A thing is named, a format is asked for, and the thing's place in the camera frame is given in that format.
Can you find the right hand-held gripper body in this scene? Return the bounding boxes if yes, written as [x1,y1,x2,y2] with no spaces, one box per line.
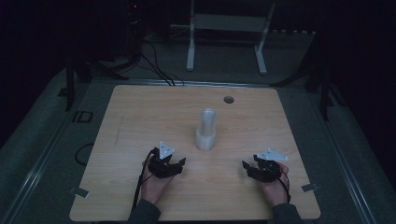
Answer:
[252,147,290,184]

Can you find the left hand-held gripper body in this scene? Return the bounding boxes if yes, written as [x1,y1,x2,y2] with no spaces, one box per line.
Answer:
[147,141,184,180]

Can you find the stack of clear plastic cups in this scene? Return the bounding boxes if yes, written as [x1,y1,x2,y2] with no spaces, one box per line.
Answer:
[194,107,218,152]

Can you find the person's right hand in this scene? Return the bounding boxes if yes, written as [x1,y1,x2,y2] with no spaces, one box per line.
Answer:
[260,161,290,208]

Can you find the person's left hand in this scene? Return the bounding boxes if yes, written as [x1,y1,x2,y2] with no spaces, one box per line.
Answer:
[140,154,174,205]

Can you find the grey tape piece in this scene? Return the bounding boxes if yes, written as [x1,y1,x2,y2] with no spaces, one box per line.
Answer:
[301,182,320,193]
[68,186,91,199]

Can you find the black metal stand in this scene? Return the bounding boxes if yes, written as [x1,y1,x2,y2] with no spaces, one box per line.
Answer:
[270,62,347,122]
[57,52,129,112]

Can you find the white power strip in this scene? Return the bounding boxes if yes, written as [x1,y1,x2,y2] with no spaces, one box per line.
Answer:
[271,29,318,36]

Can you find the dark computer tower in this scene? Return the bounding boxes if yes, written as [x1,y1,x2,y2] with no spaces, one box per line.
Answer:
[122,0,145,60]

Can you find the white metal stand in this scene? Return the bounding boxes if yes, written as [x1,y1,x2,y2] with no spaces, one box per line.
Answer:
[185,0,276,77]

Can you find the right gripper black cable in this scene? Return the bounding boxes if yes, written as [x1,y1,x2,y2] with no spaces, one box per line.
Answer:
[277,163,292,203]

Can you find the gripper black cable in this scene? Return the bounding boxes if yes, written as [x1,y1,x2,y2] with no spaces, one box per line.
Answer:
[131,147,159,213]
[277,163,292,203]

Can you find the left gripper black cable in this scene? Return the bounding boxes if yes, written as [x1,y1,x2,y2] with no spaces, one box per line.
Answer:
[131,147,159,213]

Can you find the black floor cables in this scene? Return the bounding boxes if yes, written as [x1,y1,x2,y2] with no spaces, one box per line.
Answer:
[136,40,185,87]

